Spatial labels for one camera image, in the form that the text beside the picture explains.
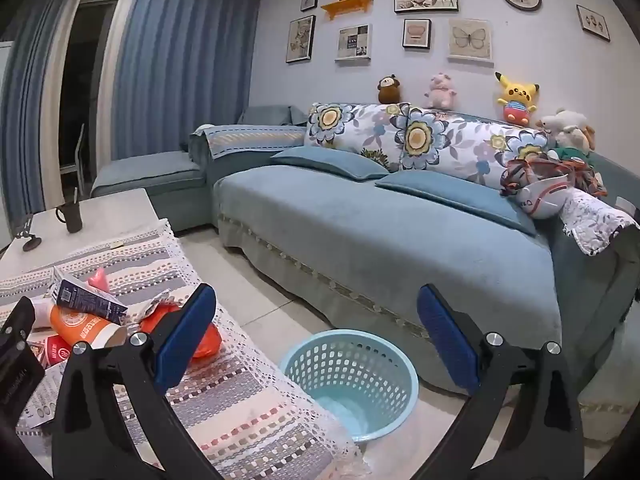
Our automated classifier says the orange paper cup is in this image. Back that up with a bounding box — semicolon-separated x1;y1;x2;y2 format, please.
50;306;127;349

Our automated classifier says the orange snack packet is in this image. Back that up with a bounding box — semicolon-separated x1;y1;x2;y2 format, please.
139;300;222;363

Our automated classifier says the dark blue milk carton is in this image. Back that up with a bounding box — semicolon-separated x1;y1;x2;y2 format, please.
52;266;128;325

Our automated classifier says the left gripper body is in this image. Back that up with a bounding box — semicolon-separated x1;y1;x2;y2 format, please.
0;296;44;429

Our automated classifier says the striped woven tablecloth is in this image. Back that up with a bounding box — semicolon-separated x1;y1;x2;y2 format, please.
1;220;371;479

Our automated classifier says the light blue waste basket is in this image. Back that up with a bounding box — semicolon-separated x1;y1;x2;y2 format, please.
280;330;419;443

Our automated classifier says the phone stand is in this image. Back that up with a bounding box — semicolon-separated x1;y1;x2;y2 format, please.
15;214;42;252

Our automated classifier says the floral armrest cover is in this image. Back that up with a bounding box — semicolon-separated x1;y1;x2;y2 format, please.
559;188;639;256

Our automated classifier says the black mug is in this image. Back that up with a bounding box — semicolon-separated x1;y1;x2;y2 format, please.
55;188;84;234

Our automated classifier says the blue seat cushion right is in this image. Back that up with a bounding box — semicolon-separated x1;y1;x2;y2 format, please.
375;170;537;236

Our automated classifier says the blue seat cushion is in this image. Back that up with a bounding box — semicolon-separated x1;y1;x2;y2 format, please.
270;146;390;182
375;170;537;236

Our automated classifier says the blue sofa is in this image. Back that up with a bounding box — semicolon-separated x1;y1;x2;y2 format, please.
90;104;640;443

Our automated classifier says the white sheep plush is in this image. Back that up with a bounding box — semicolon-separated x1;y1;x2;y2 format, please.
535;108;596;154

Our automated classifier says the blue seat cushion left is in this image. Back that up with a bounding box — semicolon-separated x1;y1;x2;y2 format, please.
270;146;390;182

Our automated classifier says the floral back cushion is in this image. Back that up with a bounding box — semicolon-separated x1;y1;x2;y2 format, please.
304;102;548;188

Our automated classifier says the yellow Pikachu plush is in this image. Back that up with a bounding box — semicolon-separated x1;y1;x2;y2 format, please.
495;72;539;127

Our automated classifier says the pink pig plush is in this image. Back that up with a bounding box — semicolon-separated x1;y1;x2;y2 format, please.
425;73;457;110

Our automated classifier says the brown monkey plush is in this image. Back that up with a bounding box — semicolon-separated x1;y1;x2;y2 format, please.
378;74;401;104

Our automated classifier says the blue curtain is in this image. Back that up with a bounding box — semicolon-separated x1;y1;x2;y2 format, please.
1;0;260;224

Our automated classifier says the butterfly picture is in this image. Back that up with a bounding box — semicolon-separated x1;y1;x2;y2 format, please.
448;18;494;65

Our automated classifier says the collage picture canvas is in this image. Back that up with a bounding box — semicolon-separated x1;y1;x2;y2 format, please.
335;24;371;62

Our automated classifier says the right small picture frame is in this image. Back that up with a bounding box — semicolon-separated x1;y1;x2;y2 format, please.
576;4;611;42

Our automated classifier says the small cup picture frame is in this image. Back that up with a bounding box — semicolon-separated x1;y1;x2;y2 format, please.
402;18;432;50

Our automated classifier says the left black picture frame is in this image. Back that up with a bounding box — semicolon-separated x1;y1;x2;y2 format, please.
285;15;316;64

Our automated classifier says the orange wall shelf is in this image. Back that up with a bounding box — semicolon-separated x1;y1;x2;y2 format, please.
321;0;373;21

